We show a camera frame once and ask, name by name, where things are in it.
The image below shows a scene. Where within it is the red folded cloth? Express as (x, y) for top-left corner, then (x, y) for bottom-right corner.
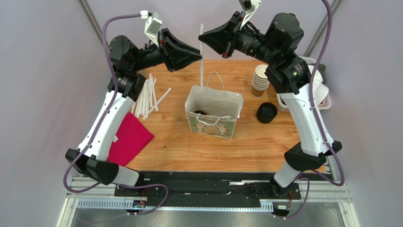
(107, 113), (154, 166)

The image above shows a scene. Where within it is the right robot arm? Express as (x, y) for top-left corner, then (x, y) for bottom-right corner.
(198, 11), (342, 197)

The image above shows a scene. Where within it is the dark green cloth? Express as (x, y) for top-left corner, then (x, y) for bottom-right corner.
(317, 63), (326, 78)

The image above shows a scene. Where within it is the green white paper bag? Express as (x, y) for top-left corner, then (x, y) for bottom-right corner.
(184, 70), (244, 139)

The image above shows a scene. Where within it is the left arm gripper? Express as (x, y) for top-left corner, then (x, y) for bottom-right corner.
(131, 28), (202, 73)

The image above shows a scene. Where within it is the white bucket hat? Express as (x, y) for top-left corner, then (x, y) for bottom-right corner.
(313, 70), (329, 105)

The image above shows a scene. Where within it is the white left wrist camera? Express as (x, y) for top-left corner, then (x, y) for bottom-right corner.
(140, 10), (162, 45)

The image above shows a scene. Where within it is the white plastic basket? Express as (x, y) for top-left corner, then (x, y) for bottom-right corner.
(276, 56), (332, 112)

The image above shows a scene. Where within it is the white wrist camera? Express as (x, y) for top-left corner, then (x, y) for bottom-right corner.
(239, 0), (262, 28)
(140, 10), (162, 45)

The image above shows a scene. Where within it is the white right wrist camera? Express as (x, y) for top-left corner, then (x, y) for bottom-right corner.
(239, 0), (262, 28)

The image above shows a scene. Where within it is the stack of paper cups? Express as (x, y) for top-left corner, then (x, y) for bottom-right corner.
(251, 64), (270, 97)

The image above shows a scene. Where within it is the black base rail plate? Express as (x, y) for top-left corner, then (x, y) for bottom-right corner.
(113, 170), (334, 209)

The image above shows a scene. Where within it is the white paper straws bundle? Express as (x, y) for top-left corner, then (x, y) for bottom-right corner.
(131, 73), (172, 120)

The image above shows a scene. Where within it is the black cup lid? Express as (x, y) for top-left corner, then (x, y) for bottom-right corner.
(194, 110), (209, 115)

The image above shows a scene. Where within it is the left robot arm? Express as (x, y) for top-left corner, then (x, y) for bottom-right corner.
(65, 28), (202, 186)

